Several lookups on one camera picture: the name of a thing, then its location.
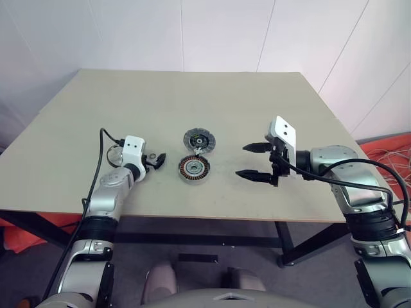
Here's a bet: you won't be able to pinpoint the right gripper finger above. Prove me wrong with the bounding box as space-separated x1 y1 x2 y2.
235 169 274 185
241 141 274 155

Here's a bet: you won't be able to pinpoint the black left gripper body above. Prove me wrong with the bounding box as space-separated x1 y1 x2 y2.
143 150 159 173

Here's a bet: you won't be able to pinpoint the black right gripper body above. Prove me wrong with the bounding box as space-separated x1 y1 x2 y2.
268 141 292 187

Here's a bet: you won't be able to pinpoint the spoked ring rotor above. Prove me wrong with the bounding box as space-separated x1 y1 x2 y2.
106 145 125 167

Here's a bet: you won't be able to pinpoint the round silver motor housing lid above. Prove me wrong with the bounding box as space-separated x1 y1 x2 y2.
182 127 217 153

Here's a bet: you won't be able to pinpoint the round motor housing copper windings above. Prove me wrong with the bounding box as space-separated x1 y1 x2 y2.
177 153 213 185

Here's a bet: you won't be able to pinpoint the black flat floor strip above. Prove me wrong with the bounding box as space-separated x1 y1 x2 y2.
177 253 220 264

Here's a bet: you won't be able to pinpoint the orange floor cloth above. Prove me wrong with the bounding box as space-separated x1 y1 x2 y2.
0 217 82 255
358 130 411 207

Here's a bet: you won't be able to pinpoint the grey rounded shape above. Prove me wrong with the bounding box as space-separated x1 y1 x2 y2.
142 260 179 305
221 266 268 293

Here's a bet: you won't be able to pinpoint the grey robot torso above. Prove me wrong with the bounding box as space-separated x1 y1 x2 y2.
35 287 322 308

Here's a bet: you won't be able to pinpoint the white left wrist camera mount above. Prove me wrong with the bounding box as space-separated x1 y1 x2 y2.
121 135 146 171

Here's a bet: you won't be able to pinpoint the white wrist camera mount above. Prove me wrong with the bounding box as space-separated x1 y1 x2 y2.
264 115 298 177
121 135 146 171

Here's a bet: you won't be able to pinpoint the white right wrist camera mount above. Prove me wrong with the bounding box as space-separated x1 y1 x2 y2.
264 115 298 177

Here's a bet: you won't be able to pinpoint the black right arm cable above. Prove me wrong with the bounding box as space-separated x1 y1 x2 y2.
278 153 411 232

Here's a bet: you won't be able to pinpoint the black metal table frame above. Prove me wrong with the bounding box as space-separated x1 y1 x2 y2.
0 209 297 269

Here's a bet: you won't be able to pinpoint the tangle of white cables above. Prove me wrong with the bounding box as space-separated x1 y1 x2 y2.
367 145 411 191

